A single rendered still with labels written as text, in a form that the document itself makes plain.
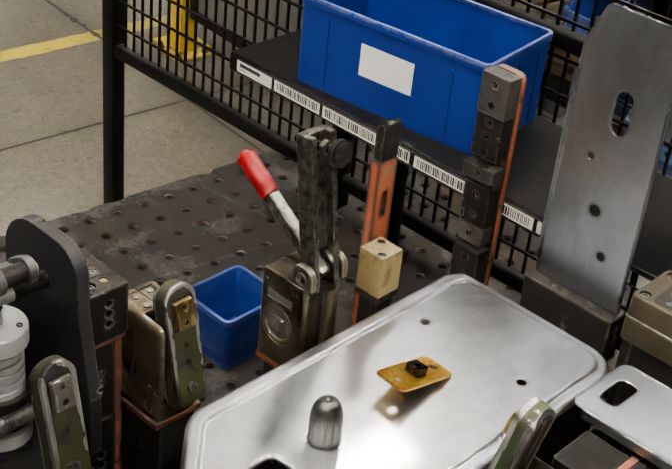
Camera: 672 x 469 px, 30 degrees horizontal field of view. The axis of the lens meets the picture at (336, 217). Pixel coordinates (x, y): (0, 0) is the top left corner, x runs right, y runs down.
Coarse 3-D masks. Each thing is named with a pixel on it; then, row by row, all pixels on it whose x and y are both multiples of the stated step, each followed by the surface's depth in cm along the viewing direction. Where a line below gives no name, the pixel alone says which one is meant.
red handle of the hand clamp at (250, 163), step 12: (240, 156) 133; (252, 156) 132; (252, 168) 132; (264, 168) 132; (252, 180) 132; (264, 180) 131; (264, 192) 131; (276, 192) 132; (276, 204) 131; (276, 216) 131; (288, 216) 131; (288, 228) 130; (324, 264) 130
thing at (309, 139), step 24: (312, 144) 122; (336, 144) 121; (312, 168) 123; (336, 168) 126; (312, 192) 124; (336, 192) 127; (312, 216) 126; (336, 216) 128; (312, 240) 127; (336, 240) 129; (312, 264) 128; (336, 264) 130
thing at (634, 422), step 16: (624, 368) 131; (608, 384) 129; (640, 384) 129; (656, 384) 129; (576, 400) 126; (592, 400) 126; (640, 400) 127; (656, 400) 127; (592, 416) 124; (608, 416) 124; (624, 416) 124; (640, 416) 125; (656, 416) 125; (608, 432) 123; (624, 432) 122; (640, 432) 123; (656, 432) 123; (640, 448) 121; (656, 448) 121; (656, 464) 120
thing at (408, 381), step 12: (408, 360) 127; (420, 360) 128; (432, 360) 128; (384, 372) 123; (396, 372) 124; (408, 372) 125; (420, 372) 124; (432, 372) 126; (444, 372) 127; (396, 384) 122; (408, 384) 122; (420, 384) 123
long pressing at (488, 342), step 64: (384, 320) 134; (448, 320) 135; (512, 320) 136; (256, 384) 123; (320, 384) 124; (384, 384) 125; (448, 384) 126; (512, 384) 127; (576, 384) 129; (192, 448) 114; (256, 448) 116; (384, 448) 117; (448, 448) 118
